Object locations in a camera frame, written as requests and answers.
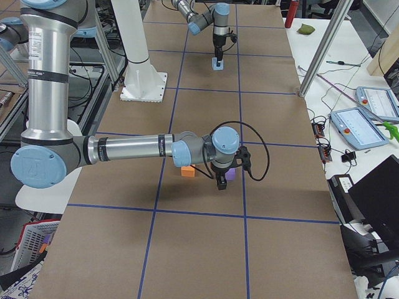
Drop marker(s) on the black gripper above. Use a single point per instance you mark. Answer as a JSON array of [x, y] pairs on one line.
[[219, 43], [220, 172]]

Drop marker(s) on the light blue foam block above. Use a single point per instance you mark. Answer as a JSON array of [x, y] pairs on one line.
[[217, 64]]

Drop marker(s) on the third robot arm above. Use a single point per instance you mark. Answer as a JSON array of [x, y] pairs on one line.
[[14, 34]]

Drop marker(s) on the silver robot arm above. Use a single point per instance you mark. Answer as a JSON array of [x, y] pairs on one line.
[[217, 15], [51, 26]]

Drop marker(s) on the purple foam block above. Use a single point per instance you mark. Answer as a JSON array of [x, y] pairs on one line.
[[230, 175]]

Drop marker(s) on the orange foam block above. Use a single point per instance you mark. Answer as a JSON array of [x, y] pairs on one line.
[[187, 171]]

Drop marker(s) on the red bottle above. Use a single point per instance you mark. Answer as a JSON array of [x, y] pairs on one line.
[[291, 13]]

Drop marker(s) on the green bean bag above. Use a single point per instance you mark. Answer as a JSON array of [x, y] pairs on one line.
[[306, 29]]

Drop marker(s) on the orange terminal strip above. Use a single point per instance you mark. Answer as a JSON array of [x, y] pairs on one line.
[[323, 144]]

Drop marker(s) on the black box device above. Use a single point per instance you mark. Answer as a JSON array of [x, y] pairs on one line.
[[343, 204]]

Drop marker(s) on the near teach pendant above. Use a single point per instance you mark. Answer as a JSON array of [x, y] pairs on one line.
[[357, 129]]

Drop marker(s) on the teach pendant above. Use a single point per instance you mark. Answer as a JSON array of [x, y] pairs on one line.
[[357, 129], [380, 101]]

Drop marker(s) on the black laptop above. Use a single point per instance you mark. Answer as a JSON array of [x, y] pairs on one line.
[[376, 196]]

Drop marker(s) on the white plastic chair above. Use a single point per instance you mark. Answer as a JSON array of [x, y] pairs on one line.
[[48, 174]]

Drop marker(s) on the far teach pendant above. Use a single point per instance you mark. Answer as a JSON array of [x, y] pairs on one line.
[[380, 101]]

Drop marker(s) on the green plastic grabber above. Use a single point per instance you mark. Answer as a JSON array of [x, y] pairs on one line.
[[392, 129]]

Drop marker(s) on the white perforated basket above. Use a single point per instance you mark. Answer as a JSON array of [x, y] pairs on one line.
[[30, 242]]

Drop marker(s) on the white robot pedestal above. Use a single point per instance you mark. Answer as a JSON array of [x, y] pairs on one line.
[[142, 82]]

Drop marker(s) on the aluminium frame post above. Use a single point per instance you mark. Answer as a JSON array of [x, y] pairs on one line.
[[326, 41]]

